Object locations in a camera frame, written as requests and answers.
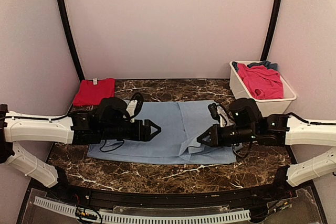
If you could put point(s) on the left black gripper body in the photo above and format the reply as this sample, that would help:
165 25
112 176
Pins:
111 132

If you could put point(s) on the black frame post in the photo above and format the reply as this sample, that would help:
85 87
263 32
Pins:
70 40
271 30

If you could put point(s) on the light blue shirt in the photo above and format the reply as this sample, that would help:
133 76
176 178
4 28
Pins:
181 124

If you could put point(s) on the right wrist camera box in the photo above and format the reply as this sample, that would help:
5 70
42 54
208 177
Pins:
245 111

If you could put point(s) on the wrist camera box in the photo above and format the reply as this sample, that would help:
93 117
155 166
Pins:
112 111
245 111

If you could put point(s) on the left black frame post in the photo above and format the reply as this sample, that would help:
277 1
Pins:
70 40

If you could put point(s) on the electronics board with wires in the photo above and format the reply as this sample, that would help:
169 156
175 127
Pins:
85 214
279 206

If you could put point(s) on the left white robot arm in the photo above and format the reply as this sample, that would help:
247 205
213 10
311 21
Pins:
76 128

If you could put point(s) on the right electronics board with wires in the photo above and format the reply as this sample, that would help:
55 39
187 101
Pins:
279 206

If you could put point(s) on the white plastic laundry bin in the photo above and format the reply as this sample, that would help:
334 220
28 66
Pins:
267 107

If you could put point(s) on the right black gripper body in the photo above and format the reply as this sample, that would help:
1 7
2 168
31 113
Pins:
241 135

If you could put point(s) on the white slotted cable duct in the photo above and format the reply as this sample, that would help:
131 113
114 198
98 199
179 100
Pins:
152 215

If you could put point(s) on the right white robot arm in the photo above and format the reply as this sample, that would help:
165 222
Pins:
280 130

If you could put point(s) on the left electronics board with wires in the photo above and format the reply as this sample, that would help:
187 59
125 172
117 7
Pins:
85 214

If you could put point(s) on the red t-shirt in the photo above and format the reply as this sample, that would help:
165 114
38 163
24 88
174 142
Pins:
91 92

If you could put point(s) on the dark blue garment in bin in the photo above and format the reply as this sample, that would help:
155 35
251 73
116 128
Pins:
266 64

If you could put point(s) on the right black frame post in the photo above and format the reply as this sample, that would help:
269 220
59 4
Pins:
271 30

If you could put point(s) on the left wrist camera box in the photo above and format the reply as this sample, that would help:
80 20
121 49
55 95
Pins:
112 111

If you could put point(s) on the pink garment in bin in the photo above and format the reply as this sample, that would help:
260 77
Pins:
262 83

